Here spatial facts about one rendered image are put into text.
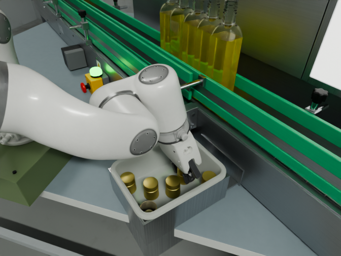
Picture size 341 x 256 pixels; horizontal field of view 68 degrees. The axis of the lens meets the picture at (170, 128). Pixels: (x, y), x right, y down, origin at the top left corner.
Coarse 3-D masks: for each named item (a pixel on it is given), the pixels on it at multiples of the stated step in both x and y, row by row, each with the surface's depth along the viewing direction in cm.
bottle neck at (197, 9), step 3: (195, 0) 62; (198, 0) 62; (201, 0) 62; (192, 3) 63; (195, 3) 62; (198, 3) 62; (201, 3) 62; (192, 6) 64; (195, 6) 63; (198, 6) 63; (201, 6) 63; (192, 9) 64; (195, 9) 63; (198, 9) 63; (201, 9) 63; (198, 12) 64
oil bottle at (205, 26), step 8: (200, 24) 61; (208, 24) 60; (216, 24) 60; (200, 32) 62; (208, 32) 60; (200, 40) 63; (208, 40) 61; (200, 48) 64; (208, 48) 62; (200, 56) 66; (208, 56) 63; (200, 64) 67
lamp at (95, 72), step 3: (90, 69) 93; (93, 69) 92; (96, 69) 93; (99, 69) 93; (90, 72) 93; (93, 72) 92; (96, 72) 92; (99, 72) 93; (102, 72) 95; (90, 75) 94; (93, 75) 93; (96, 75) 93; (99, 75) 93; (102, 75) 95
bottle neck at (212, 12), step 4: (208, 0) 58; (212, 0) 57; (216, 0) 57; (208, 4) 59; (212, 4) 58; (216, 4) 58; (208, 8) 59; (212, 8) 58; (216, 8) 58; (208, 12) 60; (212, 12) 59; (216, 12) 59; (208, 16) 60; (212, 16) 60; (216, 16) 60
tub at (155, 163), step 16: (128, 160) 60; (144, 160) 63; (160, 160) 66; (208, 160) 61; (144, 176) 64; (160, 176) 64; (224, 176) 56; (128, 192) 52; (160, 192) 61; (192, 192) 52; (160, 208) 49
